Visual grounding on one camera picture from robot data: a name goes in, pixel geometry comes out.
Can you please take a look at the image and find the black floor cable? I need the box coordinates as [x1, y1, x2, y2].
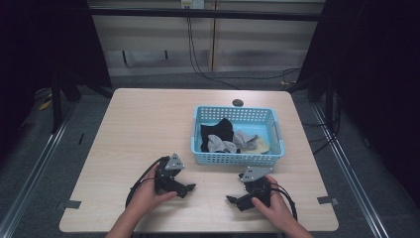
[302, 95, 343, 156]

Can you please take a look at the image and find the light blue plastic basket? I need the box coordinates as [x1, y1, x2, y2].
[190, 104, 285, 167]

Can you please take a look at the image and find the grey tape strip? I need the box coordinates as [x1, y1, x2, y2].
[316, 195, 340, 206]
[56, 199, 82, 210]

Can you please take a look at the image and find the black curtain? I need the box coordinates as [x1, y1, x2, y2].
[296, 0, 420, 202]
[0, 0, 113, 160]

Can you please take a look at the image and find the cream sock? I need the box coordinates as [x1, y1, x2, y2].
[239, 136, 271, 155]

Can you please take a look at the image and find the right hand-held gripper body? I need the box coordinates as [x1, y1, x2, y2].
[235, 166, 274, 212]

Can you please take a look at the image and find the person's left hand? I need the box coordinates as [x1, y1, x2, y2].
[126, 164, 178, 217]

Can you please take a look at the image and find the black horizontal bar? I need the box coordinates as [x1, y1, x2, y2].
[88, 7, 325, 22]

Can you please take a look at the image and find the white wall socket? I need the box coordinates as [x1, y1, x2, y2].
[179, 0, 206, 10]

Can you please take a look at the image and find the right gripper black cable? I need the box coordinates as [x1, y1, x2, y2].
[269, 181, 299, 222]

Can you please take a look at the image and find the metal floor rail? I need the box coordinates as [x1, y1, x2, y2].
[311, 104, 390, 238]
[0, 105, 77, 238]

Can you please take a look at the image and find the black metal stand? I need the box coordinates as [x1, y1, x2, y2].
[49, 65, 83, 135]
[286, 65, 341, 133]

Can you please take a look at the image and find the grey sock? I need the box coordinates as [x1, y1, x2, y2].
[207, 134, 239, 155]
[233, 130, 260, 151]

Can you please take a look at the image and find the person's right hand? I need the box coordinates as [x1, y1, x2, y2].
[251, 175, 300, 229]

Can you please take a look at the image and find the black wall cable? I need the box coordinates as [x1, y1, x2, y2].
[186, 7, 302, 91]

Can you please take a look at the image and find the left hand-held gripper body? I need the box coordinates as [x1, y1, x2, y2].
[154, 152, 188, 199]

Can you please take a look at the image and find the black sock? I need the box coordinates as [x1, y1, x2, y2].
[199, 117, 236, 154]

